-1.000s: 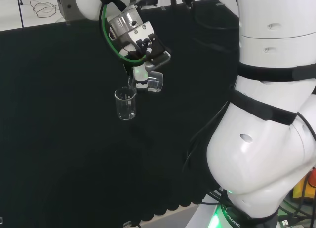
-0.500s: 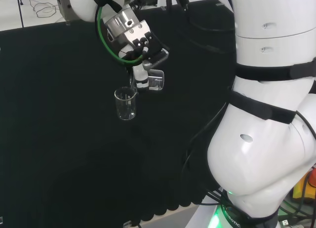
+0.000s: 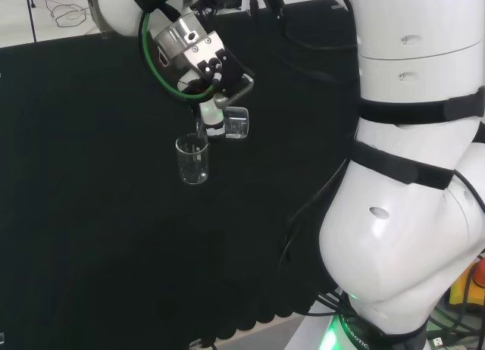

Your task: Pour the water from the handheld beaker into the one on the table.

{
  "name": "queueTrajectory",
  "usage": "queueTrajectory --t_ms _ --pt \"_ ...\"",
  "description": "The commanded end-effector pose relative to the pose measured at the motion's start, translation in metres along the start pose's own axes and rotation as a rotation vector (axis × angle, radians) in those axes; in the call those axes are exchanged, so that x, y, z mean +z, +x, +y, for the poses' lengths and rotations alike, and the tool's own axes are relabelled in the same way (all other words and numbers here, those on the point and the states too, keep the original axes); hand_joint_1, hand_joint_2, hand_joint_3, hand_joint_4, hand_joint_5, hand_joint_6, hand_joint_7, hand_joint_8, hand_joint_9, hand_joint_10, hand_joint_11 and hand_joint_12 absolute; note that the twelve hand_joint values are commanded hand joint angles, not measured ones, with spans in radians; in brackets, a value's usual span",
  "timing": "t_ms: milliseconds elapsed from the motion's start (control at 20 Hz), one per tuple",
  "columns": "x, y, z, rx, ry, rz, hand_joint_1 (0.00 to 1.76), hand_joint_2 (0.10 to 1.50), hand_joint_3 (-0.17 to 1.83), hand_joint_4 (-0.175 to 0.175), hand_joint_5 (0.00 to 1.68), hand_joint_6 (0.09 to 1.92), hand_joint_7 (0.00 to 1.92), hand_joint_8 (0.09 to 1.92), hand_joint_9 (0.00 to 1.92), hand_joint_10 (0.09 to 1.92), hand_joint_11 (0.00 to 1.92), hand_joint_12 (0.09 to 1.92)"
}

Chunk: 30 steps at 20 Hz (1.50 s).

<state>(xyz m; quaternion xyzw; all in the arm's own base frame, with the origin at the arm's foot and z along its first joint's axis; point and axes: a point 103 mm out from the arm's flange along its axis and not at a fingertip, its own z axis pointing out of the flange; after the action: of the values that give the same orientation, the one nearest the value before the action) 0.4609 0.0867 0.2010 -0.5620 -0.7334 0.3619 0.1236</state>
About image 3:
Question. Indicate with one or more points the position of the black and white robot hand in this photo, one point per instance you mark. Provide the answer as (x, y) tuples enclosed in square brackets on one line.
[(231, 73)]

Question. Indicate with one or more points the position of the clear graduated glass beaker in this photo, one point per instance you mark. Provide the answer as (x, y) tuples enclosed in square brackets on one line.
[(236, 122)]

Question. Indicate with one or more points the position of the black bench cloth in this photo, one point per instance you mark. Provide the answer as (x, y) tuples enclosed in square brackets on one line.
[(113, 213)]

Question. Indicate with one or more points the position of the black tripod leg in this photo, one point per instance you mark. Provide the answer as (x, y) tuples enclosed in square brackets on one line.
[(32, 16)]

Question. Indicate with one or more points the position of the yellow stop button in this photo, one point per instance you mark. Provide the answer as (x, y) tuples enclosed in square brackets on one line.
[(464, 289)]

